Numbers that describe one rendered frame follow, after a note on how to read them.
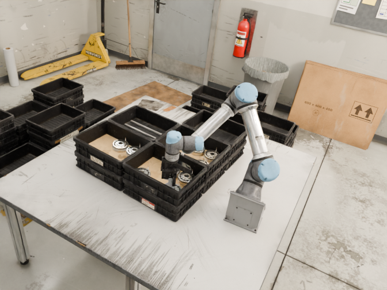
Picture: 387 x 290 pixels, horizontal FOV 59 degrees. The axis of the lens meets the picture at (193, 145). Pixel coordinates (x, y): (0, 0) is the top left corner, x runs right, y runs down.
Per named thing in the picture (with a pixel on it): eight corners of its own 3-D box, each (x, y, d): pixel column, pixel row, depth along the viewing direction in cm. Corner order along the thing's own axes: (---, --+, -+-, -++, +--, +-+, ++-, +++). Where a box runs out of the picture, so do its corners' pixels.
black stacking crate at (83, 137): (152, 156, 223) (153, 141, 216) (121, 179, 201) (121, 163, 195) (107, 134, 238) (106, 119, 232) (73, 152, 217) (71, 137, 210)
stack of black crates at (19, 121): (36, 129, 351) (31, 99, 332) (58, 140, 340) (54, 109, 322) (0, 147, 320) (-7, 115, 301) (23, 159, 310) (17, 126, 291)
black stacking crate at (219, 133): (247, 141, 251) (250, 128, 245) (228, 160, 229) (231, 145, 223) (201, 122, 267) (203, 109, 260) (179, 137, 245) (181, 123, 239)
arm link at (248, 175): (258, 187, 202) (266, 166, 205) (267, 186, 189) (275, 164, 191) (240, 179, 201) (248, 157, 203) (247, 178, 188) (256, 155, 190)
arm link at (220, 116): (234, 90, 207) (175, 145, 196) (239, 84, 196) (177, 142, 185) (247, 105, 207) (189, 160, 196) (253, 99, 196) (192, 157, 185)
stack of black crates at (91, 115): (94, 126, 367) (93, 98, 349) (116, 136, 357) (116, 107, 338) (65, 143, 337) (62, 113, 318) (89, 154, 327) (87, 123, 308)
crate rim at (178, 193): (208, 170, 202) (208, 167, 200) (178, 197, 180) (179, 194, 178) (154, 144, 217) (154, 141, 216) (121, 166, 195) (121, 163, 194)
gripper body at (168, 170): (160, 171, 192) (162, 153, 185) (175, 171, 193) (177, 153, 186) (161, 180, 185) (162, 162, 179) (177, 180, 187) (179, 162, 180)
